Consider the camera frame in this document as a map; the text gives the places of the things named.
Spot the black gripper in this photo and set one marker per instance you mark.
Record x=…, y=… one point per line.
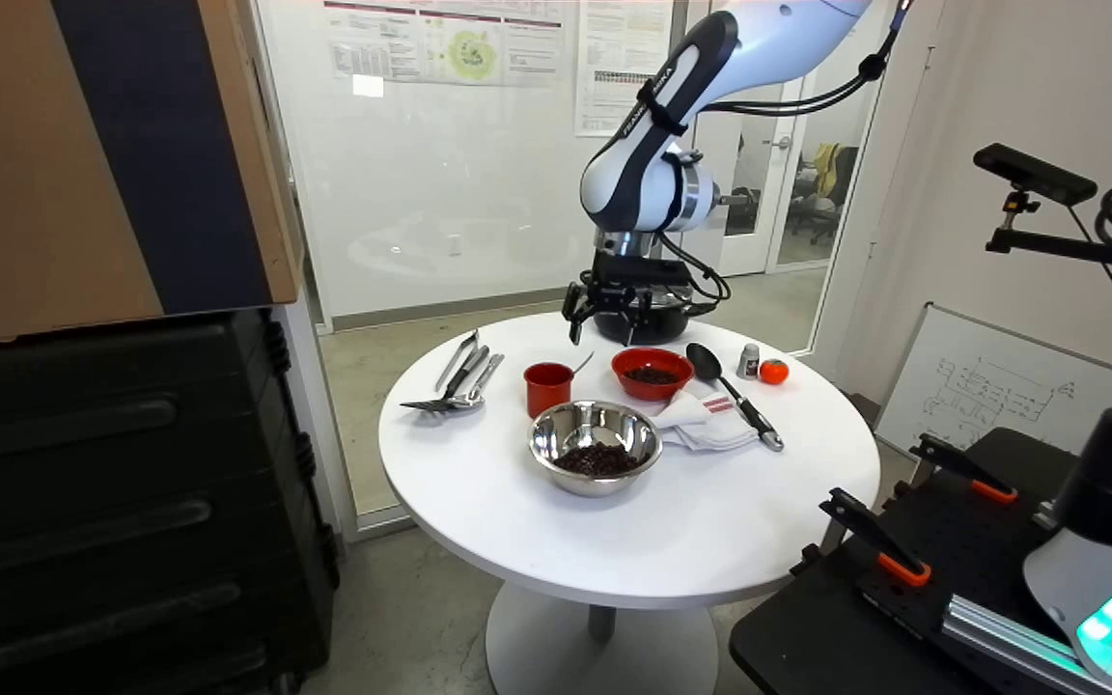
x=637, y=280

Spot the small metal spoon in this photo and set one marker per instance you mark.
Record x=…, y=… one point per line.
x=586, y=365

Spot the red cup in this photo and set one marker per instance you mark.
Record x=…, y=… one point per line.
x=547, y=388

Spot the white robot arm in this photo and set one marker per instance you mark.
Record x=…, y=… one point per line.
x=698, y=78

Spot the black pot with lid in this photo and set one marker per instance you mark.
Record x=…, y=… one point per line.
x=658, y=325

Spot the red bowl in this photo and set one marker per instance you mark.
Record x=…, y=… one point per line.
x=650, y=375

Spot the metal spatula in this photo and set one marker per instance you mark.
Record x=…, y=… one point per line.
x=484, y=375

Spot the black ladle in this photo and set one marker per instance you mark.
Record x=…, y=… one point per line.
x=709, y=360

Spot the steel mixing bowl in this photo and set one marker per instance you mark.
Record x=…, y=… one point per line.
x=595, y=449

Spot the white cloth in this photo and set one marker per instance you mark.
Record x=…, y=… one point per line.
x=700, y=429

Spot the grey shaker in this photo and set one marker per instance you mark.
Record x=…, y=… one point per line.
x=749, y=360

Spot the narrow brown wooden board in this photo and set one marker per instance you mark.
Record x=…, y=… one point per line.
x=253, y=141

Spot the black mounting platform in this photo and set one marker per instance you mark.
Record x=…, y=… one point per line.
x=839, y=630

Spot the whiteboard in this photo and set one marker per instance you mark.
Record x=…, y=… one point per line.
x=994, y=380

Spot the dark blue panel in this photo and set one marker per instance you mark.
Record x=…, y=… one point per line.
x=163, y=155

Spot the black drawer cabinet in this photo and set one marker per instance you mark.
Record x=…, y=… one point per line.
x=116, y=516

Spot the tall wall poster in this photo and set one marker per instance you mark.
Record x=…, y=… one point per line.
x=614, y=78

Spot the wide wall poster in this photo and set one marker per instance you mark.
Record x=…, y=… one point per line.
x=453, y=45

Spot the black camera on stand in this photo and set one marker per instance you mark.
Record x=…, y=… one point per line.
x=1037, y=175

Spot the aluminium rail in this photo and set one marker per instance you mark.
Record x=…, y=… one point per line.
x=1006, y=639

